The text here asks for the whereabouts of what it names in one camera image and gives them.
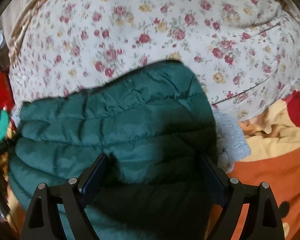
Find dark green puffer jacket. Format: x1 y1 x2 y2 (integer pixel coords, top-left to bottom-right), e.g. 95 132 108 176
9 60 219 240

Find orange yellow printed blanket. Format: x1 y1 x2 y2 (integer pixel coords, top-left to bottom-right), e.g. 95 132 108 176
0 91 300 240

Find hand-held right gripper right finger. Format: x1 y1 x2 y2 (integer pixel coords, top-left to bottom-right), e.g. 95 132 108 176
200 154 285 240

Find teal green garment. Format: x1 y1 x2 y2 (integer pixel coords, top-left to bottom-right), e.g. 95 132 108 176
0 110 11 148

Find floral quilt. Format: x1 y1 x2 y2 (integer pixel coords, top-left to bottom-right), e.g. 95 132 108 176
9 0 300 120

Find grey fleece garment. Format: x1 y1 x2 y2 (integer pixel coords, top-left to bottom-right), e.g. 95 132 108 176
211 109 250 173

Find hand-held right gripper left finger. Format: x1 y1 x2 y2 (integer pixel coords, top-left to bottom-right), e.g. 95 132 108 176
20 153 110 240

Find red velvet cloth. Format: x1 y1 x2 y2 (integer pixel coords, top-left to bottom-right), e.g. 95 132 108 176
0 72 14 110

